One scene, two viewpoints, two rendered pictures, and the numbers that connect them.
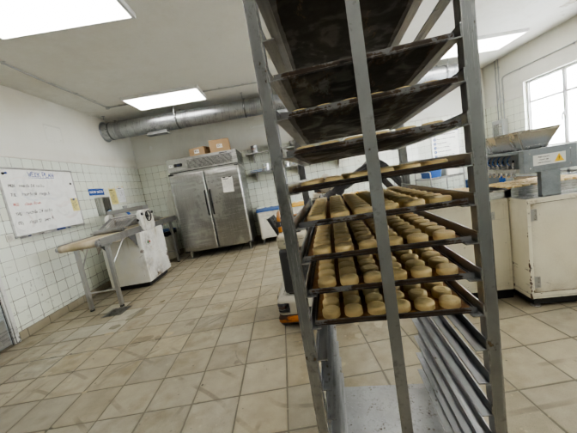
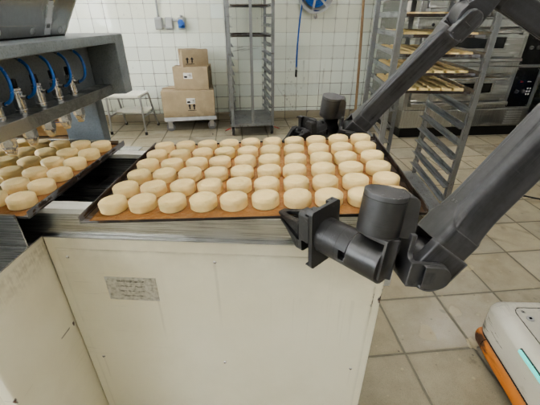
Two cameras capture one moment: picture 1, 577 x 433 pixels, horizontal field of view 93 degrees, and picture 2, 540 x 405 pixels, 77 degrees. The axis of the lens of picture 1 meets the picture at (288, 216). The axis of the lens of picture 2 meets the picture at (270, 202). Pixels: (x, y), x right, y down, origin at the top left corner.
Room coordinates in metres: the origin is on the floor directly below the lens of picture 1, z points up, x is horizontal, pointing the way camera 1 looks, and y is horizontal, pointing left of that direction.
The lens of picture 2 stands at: (3.03, -1.35, 1.22)
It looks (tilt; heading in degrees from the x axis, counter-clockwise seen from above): 29 degrees down; 175
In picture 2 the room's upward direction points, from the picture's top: straight up
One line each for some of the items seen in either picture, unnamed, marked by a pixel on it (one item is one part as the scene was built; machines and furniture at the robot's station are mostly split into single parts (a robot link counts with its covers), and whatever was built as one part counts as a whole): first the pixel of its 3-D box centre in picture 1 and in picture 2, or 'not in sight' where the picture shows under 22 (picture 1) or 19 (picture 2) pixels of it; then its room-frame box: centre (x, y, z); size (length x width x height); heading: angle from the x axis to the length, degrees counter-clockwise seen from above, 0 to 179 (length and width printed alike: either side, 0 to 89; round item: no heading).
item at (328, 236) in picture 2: not in sight; (335, 239); (2.62, -1.22, 0.93); 0.07 x 0.07 x 0.10; 37
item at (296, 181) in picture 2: not in sight; (296, 184); (2.44, -1.25, 0.94); 0.05 x 0.05 x 0.02
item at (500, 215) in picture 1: (455, 246); (234, 317); (2.32, -1.39, 0.45); 0.70 x 0.34 x 0.90; 81
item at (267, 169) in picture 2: not in sight; (268, 172); (2.37, -1.29, 0.93); 0.05 x 0.05 x 0.02
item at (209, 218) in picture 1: (215, 204); not in sight; (5.95, 1.51, 1.02); 1.40 x 0.90 x 2.05; 90
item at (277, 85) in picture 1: (291, 106); not in sight; (1.00, -0.08, 1.50); 0.64 x 0.03 x 0.03; 170
